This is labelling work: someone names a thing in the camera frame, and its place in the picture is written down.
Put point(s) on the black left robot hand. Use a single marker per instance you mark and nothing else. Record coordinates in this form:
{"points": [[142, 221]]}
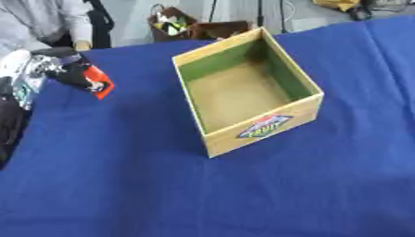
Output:
{"points": [[70, 72]]}

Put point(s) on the orange block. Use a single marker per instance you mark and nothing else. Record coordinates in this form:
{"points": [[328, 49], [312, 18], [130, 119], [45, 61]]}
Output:
{"points": [[99, 79]]}

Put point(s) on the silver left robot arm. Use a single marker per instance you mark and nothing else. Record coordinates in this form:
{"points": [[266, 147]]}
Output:
{"points": [[21, 80]]}

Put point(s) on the tan cardboard box green inside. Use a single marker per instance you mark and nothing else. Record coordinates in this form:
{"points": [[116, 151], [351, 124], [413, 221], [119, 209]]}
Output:
{"points": [[237, 92]]}

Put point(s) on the person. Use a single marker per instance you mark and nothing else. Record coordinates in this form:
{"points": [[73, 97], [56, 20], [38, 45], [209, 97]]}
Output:
{"points": [[40, 21]]}

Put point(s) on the brown bag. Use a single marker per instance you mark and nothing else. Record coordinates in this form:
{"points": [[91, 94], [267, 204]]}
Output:
{"points": [[178, 26]]}

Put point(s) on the black tripod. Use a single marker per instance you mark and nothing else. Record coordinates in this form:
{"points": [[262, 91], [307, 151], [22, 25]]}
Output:
{"points": [[259, 12]]}

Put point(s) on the yellow bag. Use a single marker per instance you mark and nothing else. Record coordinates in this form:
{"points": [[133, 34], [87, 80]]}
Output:
{"points": [[337, 4]]}

